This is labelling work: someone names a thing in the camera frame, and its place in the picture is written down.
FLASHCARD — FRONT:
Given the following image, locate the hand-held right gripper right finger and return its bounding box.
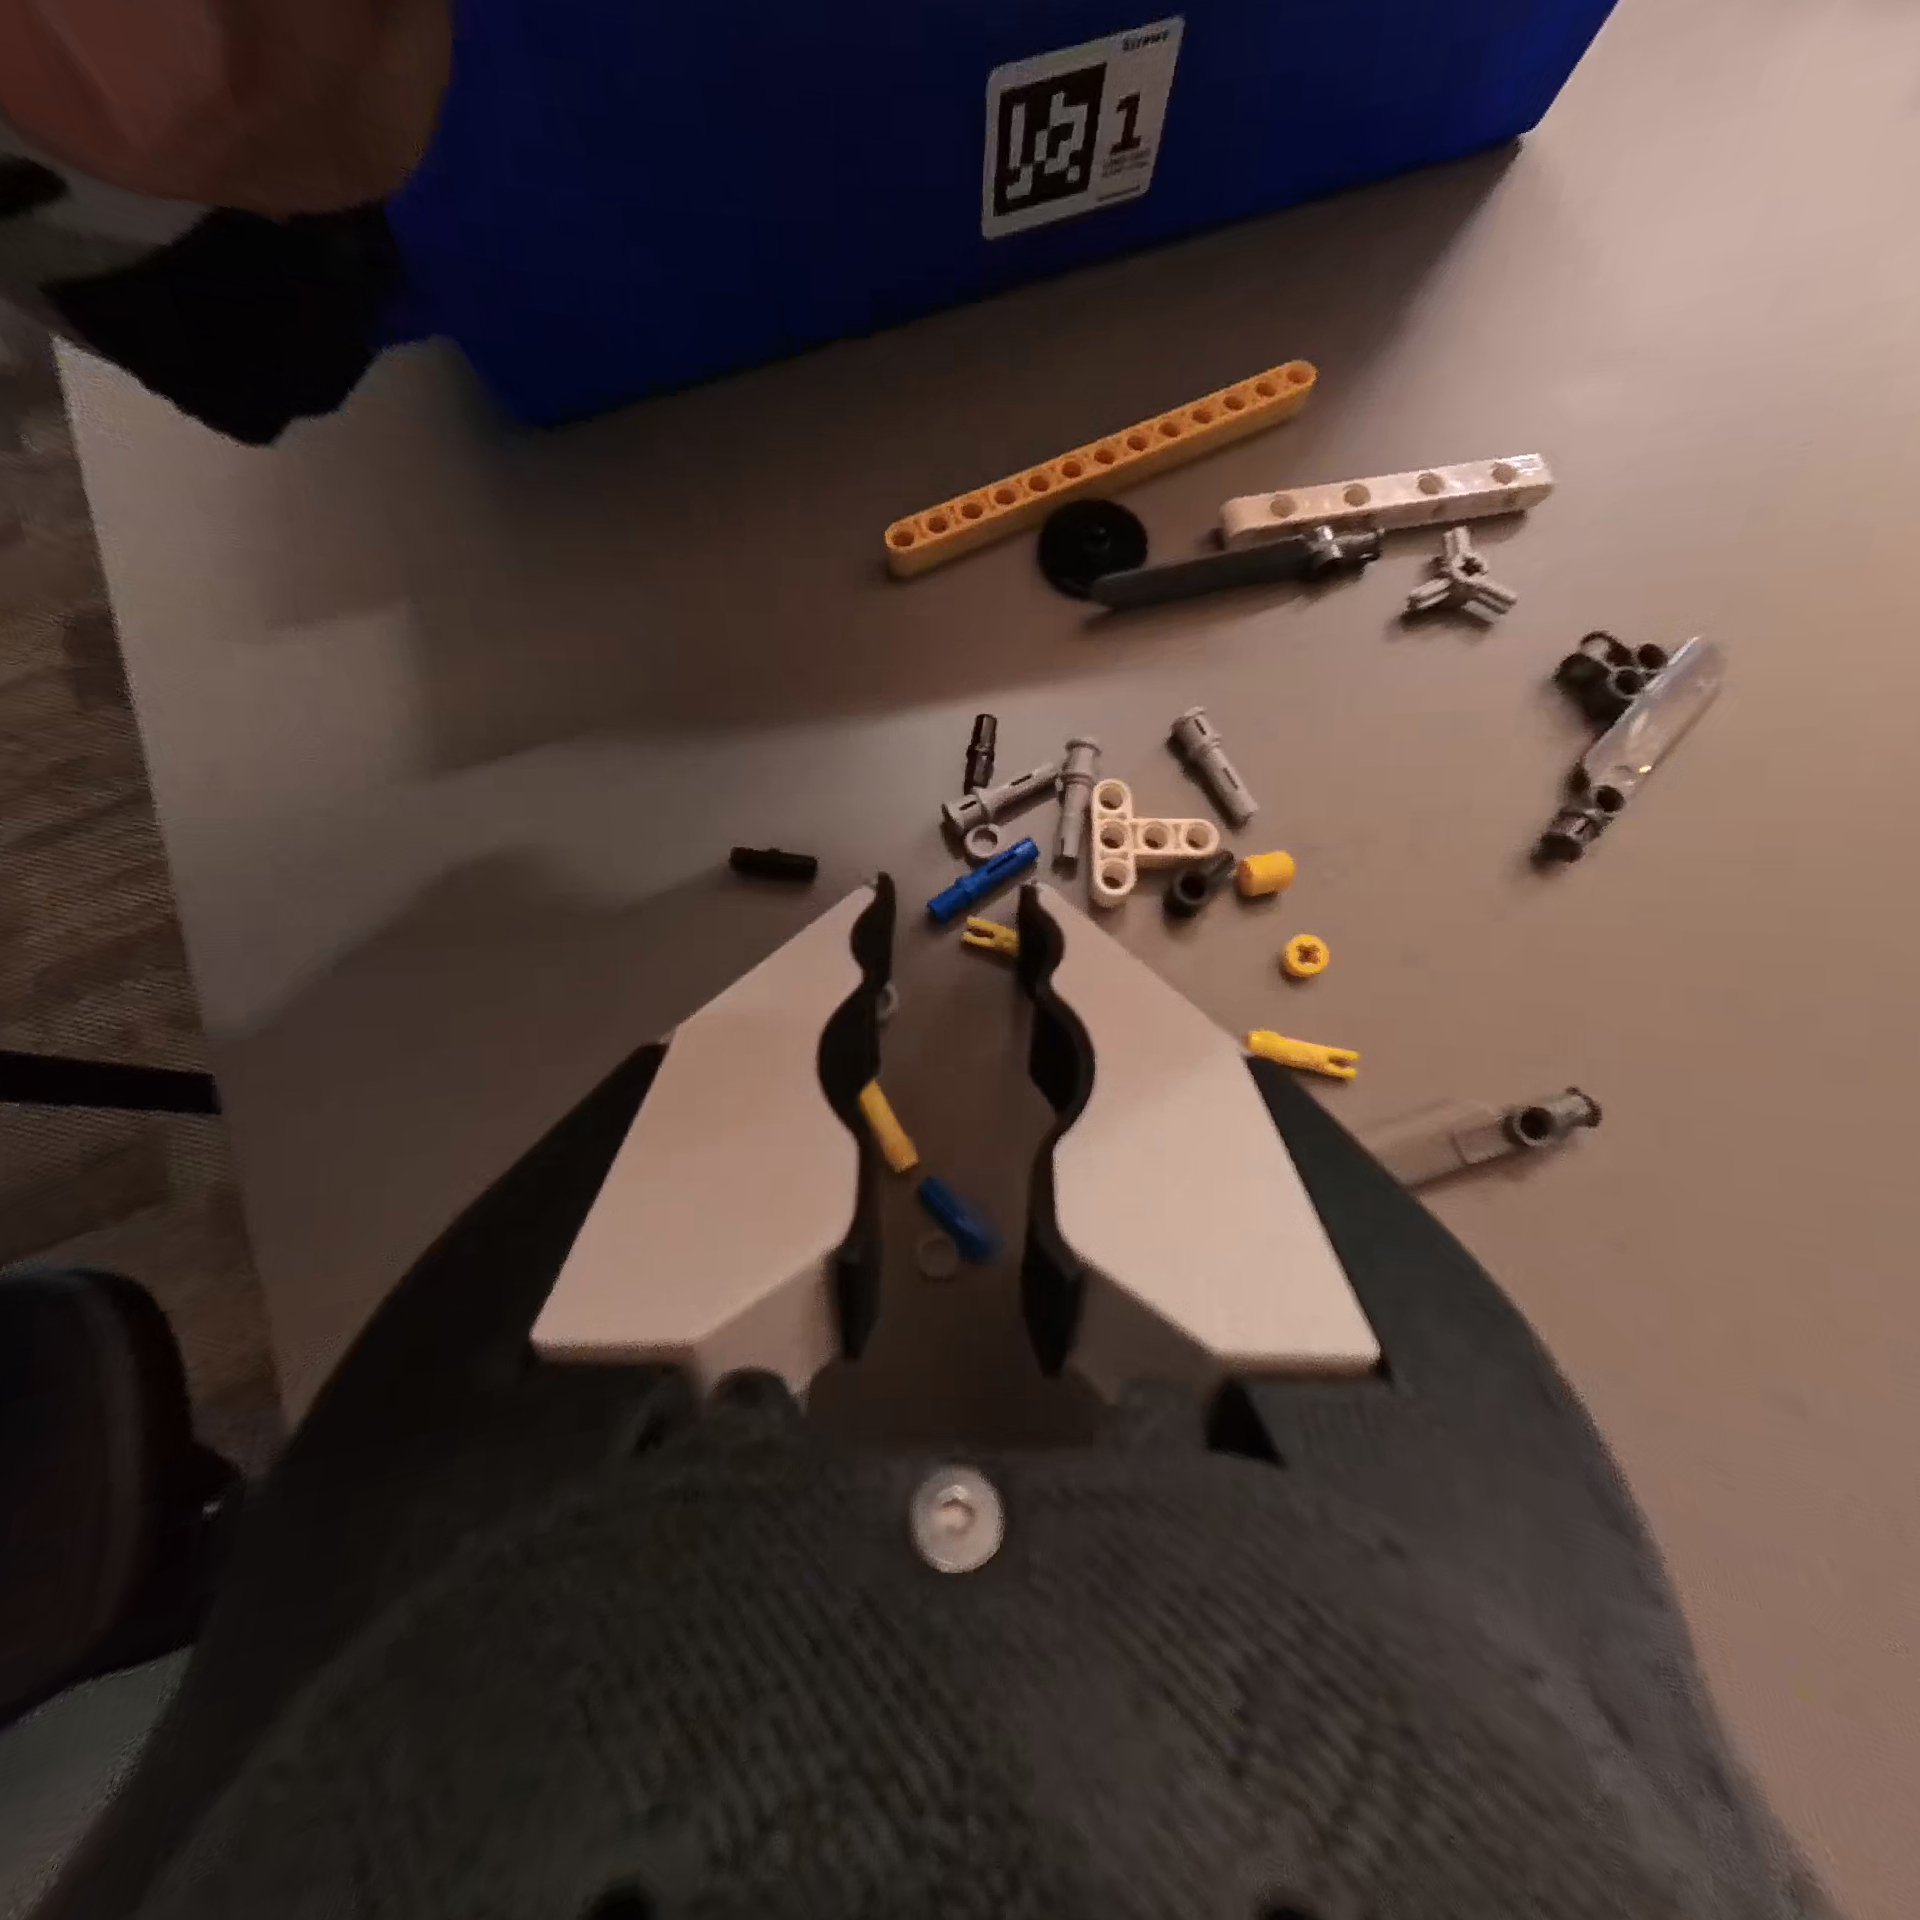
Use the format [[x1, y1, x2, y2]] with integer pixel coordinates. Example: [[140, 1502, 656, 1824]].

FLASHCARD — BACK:
[[1017, 882, 1386, 1394]]

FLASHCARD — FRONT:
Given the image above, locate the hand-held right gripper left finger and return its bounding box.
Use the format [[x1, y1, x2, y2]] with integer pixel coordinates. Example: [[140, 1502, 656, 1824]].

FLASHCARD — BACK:
[[529, 872, 902, 1378]]

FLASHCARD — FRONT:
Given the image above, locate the long blue lego pin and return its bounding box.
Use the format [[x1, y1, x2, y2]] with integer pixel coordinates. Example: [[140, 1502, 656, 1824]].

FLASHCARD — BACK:
[[925, 839, 1041, 921]]

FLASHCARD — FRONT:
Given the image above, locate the scatter of small lego pins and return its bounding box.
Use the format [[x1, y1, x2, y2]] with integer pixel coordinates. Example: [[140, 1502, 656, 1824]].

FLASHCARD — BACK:
[[730, 705, 1363, 1280]]

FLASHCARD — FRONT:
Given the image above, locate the clear lego panel grey pin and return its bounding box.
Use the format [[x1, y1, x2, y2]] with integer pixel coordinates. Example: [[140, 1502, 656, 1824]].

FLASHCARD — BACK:
[[1356, 1087, 1605, 1191]]

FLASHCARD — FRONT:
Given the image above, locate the white t-shaped lego beam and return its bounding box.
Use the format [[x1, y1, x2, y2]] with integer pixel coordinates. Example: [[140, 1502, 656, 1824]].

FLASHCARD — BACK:
[[1085, 776, 1225, 912]]

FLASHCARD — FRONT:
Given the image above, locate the black lego pin connector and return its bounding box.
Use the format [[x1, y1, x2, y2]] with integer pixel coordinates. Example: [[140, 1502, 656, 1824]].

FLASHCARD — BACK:
[[1531, 792, 1633, 869]]

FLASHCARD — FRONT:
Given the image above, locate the dark grey thin lego liftarm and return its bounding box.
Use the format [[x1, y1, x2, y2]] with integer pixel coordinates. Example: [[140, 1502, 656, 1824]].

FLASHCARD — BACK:
[[1089, 524, 1382, 610]]

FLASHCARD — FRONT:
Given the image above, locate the long clear lego piece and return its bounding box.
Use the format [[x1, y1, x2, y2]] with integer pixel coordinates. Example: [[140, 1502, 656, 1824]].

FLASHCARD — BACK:
[[1574, 634, 1724, 814]]

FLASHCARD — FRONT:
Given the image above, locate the black round lego disc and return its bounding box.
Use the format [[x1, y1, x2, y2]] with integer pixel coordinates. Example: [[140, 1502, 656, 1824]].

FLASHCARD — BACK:
[[1036, 497, 1155, 601]]

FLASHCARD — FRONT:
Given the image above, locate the grey three-way lego connector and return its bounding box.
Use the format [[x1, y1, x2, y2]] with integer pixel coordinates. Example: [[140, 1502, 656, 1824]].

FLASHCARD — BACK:
[[1404, 526, 1518, 626]]

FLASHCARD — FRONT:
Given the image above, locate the long yellow lego beam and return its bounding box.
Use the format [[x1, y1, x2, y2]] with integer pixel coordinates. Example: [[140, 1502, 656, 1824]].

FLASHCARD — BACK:
[[883, 359, 1321, 580]]

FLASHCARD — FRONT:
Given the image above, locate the person's left hand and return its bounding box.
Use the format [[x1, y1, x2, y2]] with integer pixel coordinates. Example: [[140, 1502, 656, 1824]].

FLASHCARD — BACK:
[[0, 0, 459, 213]]

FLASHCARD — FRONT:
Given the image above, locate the blue plastic bin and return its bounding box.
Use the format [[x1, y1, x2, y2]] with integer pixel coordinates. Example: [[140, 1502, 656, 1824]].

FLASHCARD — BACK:
[[382, 0, 1622, 432]]

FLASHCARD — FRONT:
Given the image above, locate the black bar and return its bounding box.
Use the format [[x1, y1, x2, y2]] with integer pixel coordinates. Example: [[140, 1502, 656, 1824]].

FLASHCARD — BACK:
[[0, 1046, 224, 1118]]

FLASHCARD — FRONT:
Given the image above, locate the dark rounded object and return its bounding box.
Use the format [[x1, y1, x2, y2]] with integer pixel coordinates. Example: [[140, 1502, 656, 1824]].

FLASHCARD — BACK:
[[0, 1266, 251, 1727]]

